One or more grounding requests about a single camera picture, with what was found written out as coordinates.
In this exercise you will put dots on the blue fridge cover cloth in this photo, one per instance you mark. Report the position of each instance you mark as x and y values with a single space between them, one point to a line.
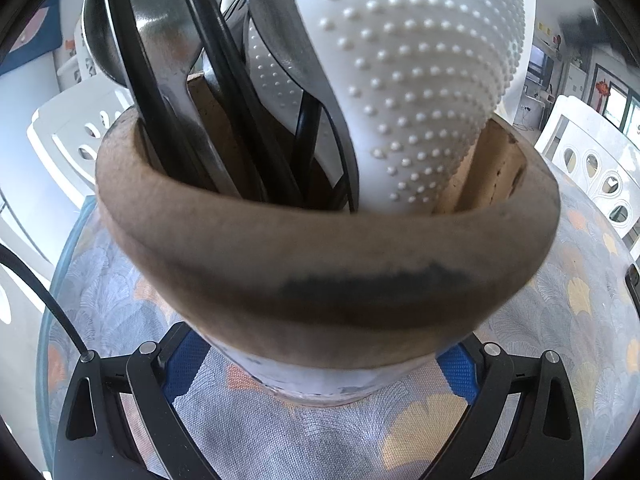
41 35

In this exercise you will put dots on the black smartphone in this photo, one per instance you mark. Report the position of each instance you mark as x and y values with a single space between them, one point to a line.
632 280

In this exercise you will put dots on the patterned grey placemat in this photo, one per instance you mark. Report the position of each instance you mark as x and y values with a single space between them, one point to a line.
577 305

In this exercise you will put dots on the white rice paddle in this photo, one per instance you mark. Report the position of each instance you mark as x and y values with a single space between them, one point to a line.
416 81
278 93

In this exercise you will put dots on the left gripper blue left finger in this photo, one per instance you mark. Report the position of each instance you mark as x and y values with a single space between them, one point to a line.
182 353

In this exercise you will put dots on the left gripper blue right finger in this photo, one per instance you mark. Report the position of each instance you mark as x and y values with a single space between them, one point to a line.
464 368

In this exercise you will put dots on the steel spoon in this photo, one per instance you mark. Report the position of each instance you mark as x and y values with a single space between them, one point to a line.
281 26
172 45

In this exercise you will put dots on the white chair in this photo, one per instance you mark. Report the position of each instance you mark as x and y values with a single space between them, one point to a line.
599 159
66 132

